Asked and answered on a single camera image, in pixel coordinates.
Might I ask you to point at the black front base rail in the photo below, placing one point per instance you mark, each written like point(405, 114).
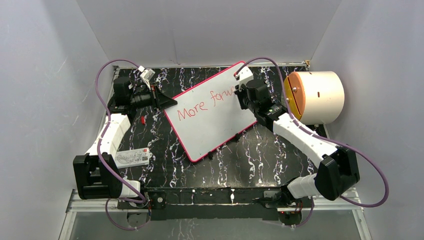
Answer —
point(216, 202)

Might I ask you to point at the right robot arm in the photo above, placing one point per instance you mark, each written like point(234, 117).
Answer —
point(337, 166)

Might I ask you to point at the pink-framed whiteboard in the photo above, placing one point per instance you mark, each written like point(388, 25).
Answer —
point(208, 114)

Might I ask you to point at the white printed label card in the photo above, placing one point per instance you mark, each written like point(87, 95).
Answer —
point(133, 158)

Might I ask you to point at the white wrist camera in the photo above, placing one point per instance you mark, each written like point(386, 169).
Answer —
point(146, 74)
point(243, 76)

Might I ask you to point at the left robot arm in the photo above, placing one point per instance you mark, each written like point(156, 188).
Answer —
point(96, 172)

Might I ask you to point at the whiteboard metal stand leg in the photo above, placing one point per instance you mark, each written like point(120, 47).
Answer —
point(234, 139)

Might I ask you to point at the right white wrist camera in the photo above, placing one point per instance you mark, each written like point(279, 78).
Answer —
point(243, 76)

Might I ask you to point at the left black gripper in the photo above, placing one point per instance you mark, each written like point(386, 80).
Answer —
point(159, 101)

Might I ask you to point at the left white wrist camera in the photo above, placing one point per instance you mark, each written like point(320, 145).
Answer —
point(146, 74)

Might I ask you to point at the white cylindrical drum device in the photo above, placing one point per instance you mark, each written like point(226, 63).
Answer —
point(314, 97)

